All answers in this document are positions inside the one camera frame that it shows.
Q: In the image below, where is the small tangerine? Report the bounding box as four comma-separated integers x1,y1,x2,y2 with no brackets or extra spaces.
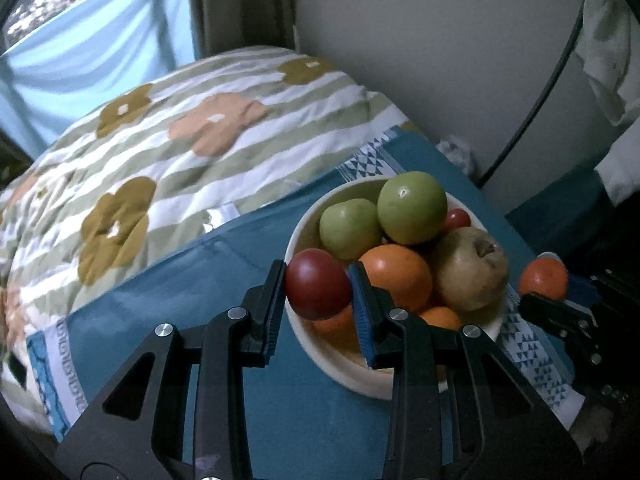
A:
518,256,570,300
312,305,357,338
417,306,463,332

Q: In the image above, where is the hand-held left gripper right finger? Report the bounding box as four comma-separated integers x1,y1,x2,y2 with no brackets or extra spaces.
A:
347,261,586,480

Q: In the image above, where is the teal cloth with patterned border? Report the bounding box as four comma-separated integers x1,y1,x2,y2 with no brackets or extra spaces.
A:
25,127,586,480

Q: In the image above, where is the large green apple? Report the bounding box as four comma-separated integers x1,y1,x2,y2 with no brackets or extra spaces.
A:
377,171,448,246

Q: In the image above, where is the crumpled white tissue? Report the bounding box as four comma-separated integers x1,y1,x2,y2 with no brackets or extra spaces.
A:
437,135,481,171

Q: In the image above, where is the white ceramic bowl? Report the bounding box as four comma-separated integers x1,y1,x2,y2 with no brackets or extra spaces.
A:
284,176,508,401

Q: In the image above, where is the light blue sheet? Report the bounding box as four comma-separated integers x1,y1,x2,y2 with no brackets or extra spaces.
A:
0,0,201,161

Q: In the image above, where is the white folded fabric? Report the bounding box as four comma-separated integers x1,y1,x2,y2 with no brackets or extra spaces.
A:
597,125,640,206

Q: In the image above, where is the floral striped quilt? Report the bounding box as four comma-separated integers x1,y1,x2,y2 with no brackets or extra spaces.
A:
0,45,426,431

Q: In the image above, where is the white hanging cloth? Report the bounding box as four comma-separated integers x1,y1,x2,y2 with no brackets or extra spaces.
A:
575,0,640,126

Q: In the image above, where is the small green apple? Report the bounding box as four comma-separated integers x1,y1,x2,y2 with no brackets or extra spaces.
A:
319,199,383,261

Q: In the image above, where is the grey curtain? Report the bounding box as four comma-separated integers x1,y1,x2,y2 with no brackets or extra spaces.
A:
185,0,306,61

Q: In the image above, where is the brown russet pear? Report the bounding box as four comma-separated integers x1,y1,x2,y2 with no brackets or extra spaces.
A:
431,226,511,312

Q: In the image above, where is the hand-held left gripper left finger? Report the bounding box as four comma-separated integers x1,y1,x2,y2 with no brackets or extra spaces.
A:
55,259,288,480

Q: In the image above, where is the black cable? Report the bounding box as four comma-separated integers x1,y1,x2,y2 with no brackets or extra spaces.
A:
480,0,591,186

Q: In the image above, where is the dark blue fabric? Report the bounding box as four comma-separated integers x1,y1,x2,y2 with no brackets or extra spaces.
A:
505,165,616,256

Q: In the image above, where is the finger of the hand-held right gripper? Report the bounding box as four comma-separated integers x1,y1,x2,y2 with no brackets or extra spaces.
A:
565,267,631,311
517,292,606,366

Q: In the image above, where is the large orange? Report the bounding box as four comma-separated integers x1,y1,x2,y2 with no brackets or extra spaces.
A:
357,244,434,315

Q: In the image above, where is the red tomato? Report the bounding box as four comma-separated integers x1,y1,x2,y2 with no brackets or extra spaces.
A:
285,248,352,321
442,208,472,233

